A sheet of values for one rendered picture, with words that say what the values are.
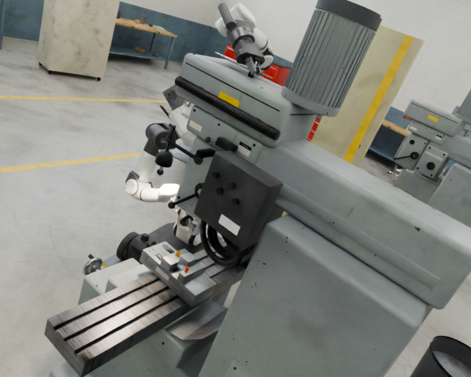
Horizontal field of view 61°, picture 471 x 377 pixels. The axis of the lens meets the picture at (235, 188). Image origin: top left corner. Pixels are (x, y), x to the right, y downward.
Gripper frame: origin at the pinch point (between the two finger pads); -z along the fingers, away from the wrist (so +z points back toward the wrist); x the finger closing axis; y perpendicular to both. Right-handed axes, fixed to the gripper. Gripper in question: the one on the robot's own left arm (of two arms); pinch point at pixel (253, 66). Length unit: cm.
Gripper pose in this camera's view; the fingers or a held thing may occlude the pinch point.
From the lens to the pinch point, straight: 148.5
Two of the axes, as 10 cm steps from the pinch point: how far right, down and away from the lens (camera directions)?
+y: 5.8, -4.8, -6.6
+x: -7.5, 0.2, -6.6
